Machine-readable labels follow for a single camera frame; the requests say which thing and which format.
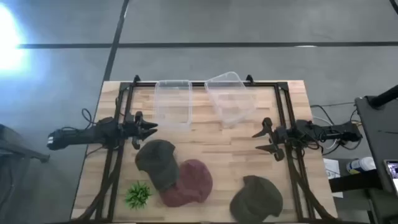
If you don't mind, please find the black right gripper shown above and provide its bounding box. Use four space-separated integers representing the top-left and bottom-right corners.
252 117 290 162

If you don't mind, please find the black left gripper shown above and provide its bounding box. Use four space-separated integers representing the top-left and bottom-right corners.
124 111 159 151

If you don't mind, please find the dark green cap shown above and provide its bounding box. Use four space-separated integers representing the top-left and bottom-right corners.
134 139 181 192
229 175 284 224

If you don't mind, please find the dark red cap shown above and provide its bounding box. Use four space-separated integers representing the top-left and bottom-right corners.
160 159 214 208

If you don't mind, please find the clear plastic bin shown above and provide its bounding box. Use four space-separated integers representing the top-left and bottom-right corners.
204 71 257 129
154 80 193 131

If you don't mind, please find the small green artificial plant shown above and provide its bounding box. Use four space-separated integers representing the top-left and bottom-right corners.
124 181 153 210

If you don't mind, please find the white paper sheet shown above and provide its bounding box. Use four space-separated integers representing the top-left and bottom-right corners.
323 157 345 199

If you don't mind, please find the white plastic bottle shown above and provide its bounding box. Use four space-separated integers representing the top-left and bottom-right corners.
346 156 377 175

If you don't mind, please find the black side desk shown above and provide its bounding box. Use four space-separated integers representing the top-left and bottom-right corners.
328 95 398 224

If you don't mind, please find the black pole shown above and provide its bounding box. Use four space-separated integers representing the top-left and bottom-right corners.
368 84 398 108

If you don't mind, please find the tablet screen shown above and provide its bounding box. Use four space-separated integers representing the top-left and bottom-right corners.
384 159 398 195

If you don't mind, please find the black cable loop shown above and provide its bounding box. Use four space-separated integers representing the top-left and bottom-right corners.
81 108 95 126

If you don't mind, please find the white cable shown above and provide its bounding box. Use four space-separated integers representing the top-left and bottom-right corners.
312 116 340 151

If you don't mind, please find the black metal frame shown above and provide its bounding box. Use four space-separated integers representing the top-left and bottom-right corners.
73 74 339 223

